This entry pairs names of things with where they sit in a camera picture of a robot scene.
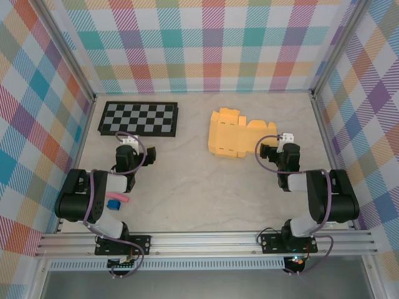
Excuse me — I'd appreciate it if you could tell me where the pink toy microphone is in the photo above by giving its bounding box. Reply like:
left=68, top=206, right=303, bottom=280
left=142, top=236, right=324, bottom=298
left=105, top=192, right=131, bottom=204

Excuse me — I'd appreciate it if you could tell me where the wide aluminium base rail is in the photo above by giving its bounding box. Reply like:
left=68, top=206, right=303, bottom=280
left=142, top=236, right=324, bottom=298
left=34, top=230, right=380, bottom=258

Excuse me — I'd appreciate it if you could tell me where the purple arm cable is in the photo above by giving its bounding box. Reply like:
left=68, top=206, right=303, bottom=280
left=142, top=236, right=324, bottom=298
left=82, top=131, right=147, bottom=279
left=255, top=134, right=334, bottom=277

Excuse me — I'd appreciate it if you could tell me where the aluminium side rail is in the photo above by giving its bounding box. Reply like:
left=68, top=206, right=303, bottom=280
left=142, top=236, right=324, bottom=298
left=54, top=96, right=97, bottom=234
left=310, top=93, right=358, bottom=231

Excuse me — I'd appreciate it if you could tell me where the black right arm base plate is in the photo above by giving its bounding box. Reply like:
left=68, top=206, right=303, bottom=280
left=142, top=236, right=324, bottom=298
left=260, top=233, right=318, bottom=255

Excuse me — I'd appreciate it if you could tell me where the yellow paper box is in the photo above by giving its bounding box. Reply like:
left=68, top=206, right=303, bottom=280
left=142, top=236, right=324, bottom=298
left=207, top=107, right=278, bottom=159

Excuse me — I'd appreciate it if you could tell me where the aluminium frame post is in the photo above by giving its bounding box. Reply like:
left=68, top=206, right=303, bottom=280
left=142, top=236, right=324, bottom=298
left=310, top=0, right=372, bottom=99
left=36, top=0, right=97, bottom=101

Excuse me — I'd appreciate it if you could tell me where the slotted grey cable duct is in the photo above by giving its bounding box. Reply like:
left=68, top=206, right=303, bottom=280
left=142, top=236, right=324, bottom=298
left=48, top=260, right=286, bottom=271

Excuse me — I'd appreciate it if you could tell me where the black grey chessboard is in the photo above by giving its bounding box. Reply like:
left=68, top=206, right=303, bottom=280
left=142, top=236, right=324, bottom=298
left=97, top=101, right=179, bottom=138

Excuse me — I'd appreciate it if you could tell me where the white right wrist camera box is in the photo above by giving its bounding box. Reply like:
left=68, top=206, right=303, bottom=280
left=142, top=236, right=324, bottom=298
left=276, top=132, right=296, bottom=153

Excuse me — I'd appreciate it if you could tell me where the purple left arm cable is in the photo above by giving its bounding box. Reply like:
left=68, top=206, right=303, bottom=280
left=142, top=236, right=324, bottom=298
left=82, top=131, right=147, bottom=279

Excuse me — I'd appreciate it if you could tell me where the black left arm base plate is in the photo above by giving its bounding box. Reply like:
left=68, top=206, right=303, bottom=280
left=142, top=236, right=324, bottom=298
left=95, top=235, right=152, bottom=256

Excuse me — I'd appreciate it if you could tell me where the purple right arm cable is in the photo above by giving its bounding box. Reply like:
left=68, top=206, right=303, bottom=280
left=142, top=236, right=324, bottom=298
left=255, top=134, right=334, bottom=277

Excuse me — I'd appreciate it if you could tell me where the grey metal panel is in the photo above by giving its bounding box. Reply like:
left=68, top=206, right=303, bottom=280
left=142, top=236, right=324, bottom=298
left=40, top=269, right=375, bottom=299

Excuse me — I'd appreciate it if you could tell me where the small green circuit board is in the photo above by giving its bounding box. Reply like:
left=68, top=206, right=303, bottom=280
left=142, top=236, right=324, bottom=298
left=107, top=255, right=137, bottom=269
left=285, top=255, right=305, bottom=267

